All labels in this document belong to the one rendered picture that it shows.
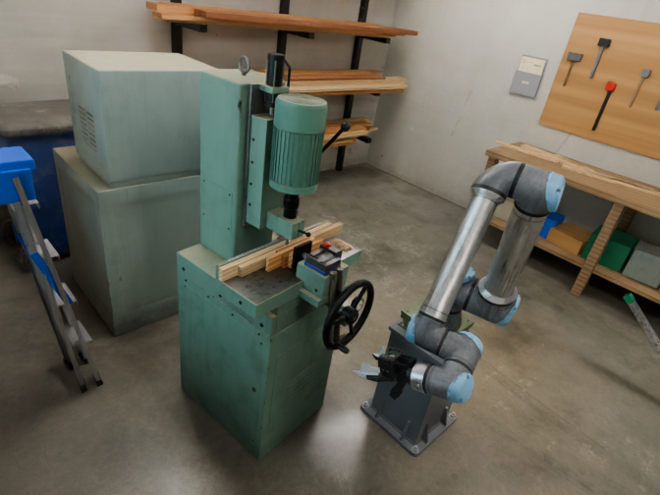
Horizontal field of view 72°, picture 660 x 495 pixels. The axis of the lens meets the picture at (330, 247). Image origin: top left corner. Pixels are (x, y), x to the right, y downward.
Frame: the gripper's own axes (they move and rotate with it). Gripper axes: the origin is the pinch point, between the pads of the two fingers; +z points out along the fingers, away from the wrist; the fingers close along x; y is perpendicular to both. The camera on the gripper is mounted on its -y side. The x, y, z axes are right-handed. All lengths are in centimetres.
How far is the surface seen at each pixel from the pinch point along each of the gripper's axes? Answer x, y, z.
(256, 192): -3, 59, 43
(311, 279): -2.5, 27.4, 21.2
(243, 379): 12, -16, 55
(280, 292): 8.9, 26.3, 26.0
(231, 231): 1, 44, 58
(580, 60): -335, 96, 6
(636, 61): -331, 89, -33
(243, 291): 18.4, 29.3, 34.0
